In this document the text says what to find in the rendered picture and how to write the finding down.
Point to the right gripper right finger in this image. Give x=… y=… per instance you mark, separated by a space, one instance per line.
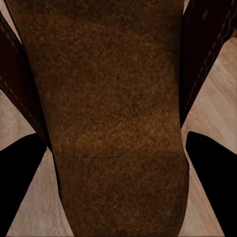
x=216 y=167

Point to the sandal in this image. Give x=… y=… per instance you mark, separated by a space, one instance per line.
x=107 y=85

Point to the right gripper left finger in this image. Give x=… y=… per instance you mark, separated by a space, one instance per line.
x=18 y=164

